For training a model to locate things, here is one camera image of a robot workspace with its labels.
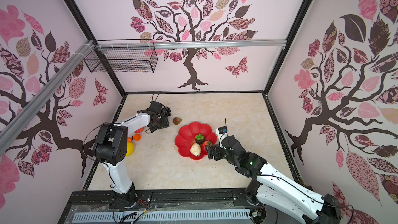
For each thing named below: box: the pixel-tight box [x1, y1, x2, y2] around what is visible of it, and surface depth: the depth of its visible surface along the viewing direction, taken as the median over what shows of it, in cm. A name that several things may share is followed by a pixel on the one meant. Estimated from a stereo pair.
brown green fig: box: [172, 116, 183, 125], surface depth 102 cm
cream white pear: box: [189, 142, 202, 157], surface depth 86 cm
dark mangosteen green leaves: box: [195, 133, 205, 145], surface depth 92 cm
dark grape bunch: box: [161, 106, 172, 117], surface depth 106 cm
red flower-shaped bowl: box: [174, 121, 218, 161], surface depth 96 cm
